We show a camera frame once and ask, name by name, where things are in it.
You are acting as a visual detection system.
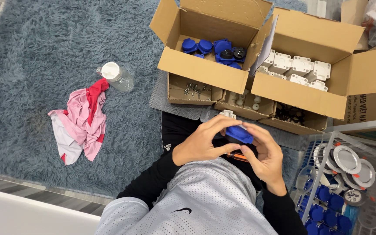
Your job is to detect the person's right hand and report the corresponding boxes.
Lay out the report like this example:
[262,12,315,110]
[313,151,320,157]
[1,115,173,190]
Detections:
[240,122,287,196]

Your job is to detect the person's left hand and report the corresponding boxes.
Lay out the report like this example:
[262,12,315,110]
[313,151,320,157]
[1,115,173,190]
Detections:
[172,115,244,166]

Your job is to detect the blue socket cover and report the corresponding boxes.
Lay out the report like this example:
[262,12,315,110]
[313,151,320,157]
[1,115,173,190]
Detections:
[225,125,254,145]

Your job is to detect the black trousers with white logo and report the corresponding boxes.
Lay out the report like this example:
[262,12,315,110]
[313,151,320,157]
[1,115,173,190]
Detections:
[160,111,264,192]

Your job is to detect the white socket base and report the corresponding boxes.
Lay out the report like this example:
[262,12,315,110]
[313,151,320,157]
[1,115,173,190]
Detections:
[219,110,237,120]

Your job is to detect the small cardboard tray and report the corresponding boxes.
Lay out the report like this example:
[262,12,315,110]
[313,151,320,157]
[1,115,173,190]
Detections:
[167,72,226,106]
[214,88,277,121]
[258,101,328,136]

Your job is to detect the pile of metal screws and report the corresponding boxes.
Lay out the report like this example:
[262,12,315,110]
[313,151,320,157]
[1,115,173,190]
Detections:
[183,83,212,100]

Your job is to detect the pile of black plastic parts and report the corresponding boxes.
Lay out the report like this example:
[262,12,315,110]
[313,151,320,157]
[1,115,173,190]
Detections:
[274,104,306,126]

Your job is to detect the silver round downlight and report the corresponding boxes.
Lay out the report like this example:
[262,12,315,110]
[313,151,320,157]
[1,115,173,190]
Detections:
[313,143,342,175]
[342,159,376,191]
[333,145,362,175]

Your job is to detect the grey mesh jersey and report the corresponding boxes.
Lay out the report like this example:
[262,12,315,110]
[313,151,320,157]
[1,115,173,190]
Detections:
[95,156,279,235]

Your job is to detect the group of white plastic plugs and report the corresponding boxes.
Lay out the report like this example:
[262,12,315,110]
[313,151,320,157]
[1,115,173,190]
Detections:
[235,91,262,111]

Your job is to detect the cardboard box with open flaps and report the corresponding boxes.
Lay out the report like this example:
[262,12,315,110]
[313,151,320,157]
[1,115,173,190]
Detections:
[149,0,274,95]

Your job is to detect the large cardboard box open flaps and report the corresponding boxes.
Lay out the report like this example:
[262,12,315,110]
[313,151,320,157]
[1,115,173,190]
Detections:
[250,7,376,121]

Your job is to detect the rows of assembled blue sockets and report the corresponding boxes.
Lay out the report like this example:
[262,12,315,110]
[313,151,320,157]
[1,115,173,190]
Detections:
[297,184,354,235]

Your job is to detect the pile of blue socket lids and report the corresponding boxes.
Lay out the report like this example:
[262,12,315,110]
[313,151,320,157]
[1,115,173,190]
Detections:
[181,38,247,70]

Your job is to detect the group of white socket housings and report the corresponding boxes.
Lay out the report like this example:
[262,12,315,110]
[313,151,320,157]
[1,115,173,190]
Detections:
[257,49,332,93]

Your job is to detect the clear bottle with white cap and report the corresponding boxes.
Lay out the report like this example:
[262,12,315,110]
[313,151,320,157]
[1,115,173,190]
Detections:
[96,62,135,92]

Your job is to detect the pink and red cloth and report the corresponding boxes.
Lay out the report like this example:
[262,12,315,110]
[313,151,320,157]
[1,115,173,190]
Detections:
[47,78,110,166]

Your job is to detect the printed brown cardboard carton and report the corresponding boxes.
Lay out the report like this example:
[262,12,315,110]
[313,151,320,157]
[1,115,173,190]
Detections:
[333,35,376,144]

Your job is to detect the grey shaggy rug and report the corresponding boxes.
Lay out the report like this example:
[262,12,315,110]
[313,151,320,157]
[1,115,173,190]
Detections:
[0,0,308,198]

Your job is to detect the white furniture panel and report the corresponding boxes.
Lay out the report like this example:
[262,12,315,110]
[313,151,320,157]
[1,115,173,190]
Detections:
[0,186,101,235]

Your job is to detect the orange handled screwdriver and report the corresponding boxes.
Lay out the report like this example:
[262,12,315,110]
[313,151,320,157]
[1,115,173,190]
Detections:
[225,151,250,163]

